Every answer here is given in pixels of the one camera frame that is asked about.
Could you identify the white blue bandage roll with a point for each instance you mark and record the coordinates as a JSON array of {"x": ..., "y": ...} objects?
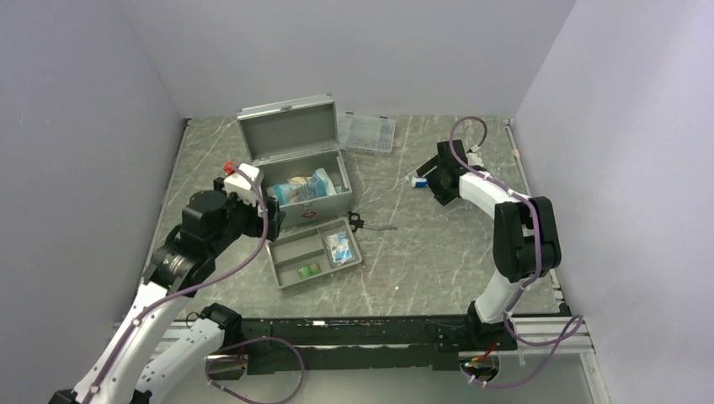
[{"x": 418, "y": 182}]

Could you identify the black handled scissors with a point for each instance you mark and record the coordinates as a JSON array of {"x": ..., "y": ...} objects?
[{"x": 356, "y": 223}]

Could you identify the blue white mask pack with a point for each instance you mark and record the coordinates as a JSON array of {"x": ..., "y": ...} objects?
[{"x": 320, "y": 186}]

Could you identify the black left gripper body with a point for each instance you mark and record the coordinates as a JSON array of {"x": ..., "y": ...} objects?
[{"x": 242, "y": 219}]

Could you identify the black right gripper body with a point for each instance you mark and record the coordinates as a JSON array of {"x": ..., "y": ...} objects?
[{"x": 435, "y": 181}]

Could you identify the grey plastic divided tray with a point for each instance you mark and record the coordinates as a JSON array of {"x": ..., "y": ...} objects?
[{"x": 308, "y": 245}]

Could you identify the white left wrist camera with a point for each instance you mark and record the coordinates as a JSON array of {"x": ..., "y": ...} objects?
[{"x": 240, "y": 179}]

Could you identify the alcohol wipes zip bag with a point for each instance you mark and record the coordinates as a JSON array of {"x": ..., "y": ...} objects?
[{"x": 339, "y": 248}]

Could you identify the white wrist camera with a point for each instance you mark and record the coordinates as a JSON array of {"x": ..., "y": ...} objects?
[
  {"x": 473, "y": 159},
  {"x": 240, "y": 179}
]

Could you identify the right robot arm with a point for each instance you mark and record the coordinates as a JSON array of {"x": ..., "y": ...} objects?
[{"x": 525, "y": 240}]

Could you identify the clear plastic pill organizer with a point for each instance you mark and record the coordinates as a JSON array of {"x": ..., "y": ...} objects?
[{"x": 366, "y": 134}]

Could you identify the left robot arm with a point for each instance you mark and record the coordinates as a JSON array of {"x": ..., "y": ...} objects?
[{"x": 129, "y": 370}]

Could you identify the grey metal medicine case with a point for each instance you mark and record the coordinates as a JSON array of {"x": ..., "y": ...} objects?
[{"x": 295, "y": 138}]

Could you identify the green wind oil box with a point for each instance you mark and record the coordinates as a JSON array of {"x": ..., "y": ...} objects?
[{"x": 308, "y": 271}]

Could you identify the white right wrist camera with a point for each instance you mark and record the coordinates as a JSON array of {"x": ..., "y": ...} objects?
[{"x": 473, "y": 159}]

